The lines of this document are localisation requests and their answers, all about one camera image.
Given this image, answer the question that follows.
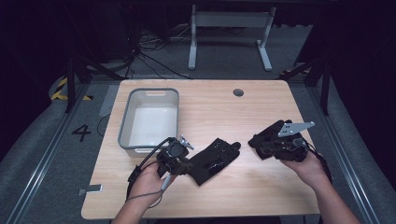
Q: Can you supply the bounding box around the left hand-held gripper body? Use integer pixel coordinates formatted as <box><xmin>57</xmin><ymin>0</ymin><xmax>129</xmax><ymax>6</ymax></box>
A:
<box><xmin>156</xmin><ymin>133</ymin><xmax>196</xmax><ymax>177</ymax></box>

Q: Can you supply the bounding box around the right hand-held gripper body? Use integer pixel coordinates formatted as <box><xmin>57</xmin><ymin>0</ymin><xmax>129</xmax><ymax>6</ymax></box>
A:
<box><xmin>270</xmin><ymin>120</ymin><xmax>317</xmax><ymax>163</ymax></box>

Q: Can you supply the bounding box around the grey plastic bin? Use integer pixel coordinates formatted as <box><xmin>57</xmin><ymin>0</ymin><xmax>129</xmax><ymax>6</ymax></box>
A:
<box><xmin>117</xmin><ymin>87</ymin><xmax>180</xmax><ymax>159</ymax></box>

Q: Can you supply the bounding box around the person's right hand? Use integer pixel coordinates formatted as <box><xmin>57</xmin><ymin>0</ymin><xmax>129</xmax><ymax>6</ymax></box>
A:
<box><xmin>279</xmin><ymin>151</ymin><xmax>332</xmax><ymax>189</ymax></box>

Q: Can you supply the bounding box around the person's left hand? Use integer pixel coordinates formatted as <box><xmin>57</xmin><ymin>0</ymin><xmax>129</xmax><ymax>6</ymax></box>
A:
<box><xmin>128</xmin><ymin>161</ymin><xmax>176</xmax><ymax>203</ymax></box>

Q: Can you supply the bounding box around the black metal stand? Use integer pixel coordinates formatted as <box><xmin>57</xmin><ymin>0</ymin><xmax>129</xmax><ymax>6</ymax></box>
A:
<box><xmin>279</xmin><ymin>57</ymin><xmax>332</xmax><ymax>117</ymax></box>
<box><xmin>64</xmin><ymin>54</ymin><xmax>126</xmax><ymax>114</ymax></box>

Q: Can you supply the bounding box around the yellow black hazard tape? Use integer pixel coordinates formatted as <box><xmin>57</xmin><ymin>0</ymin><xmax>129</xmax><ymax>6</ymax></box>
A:
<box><xmin>50</xmin><ymin>77</ymin><xmax>94</xmax><ymax>102</ymax></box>

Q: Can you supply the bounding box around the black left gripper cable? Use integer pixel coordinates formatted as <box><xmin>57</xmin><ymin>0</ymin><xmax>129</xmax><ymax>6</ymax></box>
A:
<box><xmin>125</xmin><ymin>136</ymin><xmax>176</xmax><ymax>202</ymax></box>

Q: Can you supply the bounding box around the aluminium floor rail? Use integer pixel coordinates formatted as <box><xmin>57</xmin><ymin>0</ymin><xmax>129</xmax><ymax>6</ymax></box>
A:
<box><xmin>5</xmin><ymin>83</ymin><xmax>92</xmax><ymax>224</ymax></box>
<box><xmin>306</xmin><ymin>85</ymin><xmax>381</xmax><ymax>224</ymax></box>

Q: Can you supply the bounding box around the thin black floor cable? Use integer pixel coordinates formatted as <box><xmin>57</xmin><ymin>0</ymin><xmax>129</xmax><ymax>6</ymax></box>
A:
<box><xmin>96</xmin><ymin>113</ymin><xmax>112</xmax><ymax>138</ymax></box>

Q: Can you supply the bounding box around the metal table bracket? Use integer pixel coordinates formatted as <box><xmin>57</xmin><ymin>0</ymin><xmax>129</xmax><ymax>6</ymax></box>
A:
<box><xmin>77</xmin><ymin>184</ymin><xmax>104</xmax><ymax>197</ymax></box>

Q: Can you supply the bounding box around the bundle of floor cables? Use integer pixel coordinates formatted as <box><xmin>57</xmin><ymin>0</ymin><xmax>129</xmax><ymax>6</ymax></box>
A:
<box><xmin>122</xmin><ymin>26</ymin><xmax>193</xmax><ymax>80</ymax></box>

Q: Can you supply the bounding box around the white metal desk frame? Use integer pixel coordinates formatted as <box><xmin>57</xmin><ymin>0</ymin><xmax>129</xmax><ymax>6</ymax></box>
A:
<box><xmin>187</xmin><ymin>4</ymin><xmax>277</xmax><ymax>72</ymax></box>

